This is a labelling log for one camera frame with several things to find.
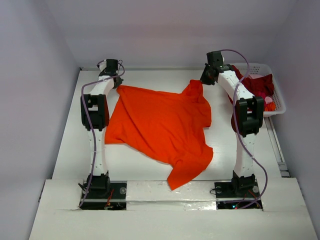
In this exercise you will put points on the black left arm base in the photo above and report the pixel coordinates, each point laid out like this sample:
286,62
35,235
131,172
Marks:
115,200

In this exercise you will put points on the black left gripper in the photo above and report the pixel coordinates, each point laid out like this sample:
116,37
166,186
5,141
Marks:
117,83

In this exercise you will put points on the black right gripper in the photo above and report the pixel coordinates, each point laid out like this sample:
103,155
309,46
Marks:
206,75

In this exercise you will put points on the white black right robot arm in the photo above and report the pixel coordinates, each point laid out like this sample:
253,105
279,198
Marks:
246,121

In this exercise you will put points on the orange t shirt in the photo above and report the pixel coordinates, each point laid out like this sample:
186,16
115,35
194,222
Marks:
167,127

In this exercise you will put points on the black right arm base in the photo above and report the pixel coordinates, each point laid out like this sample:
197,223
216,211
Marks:
227,198

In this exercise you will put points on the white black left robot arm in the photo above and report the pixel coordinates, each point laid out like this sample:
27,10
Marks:
95,118

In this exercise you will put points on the white plastic laundry basket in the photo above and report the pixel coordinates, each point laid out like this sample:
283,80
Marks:
262,69

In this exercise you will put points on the orange garment in basket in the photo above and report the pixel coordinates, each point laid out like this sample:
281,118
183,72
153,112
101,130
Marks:
270,107

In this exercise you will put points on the dark red t shirt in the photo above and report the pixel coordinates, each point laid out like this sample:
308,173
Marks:
261,86

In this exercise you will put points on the pink garment in basket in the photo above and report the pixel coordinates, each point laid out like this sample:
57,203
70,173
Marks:
268,100

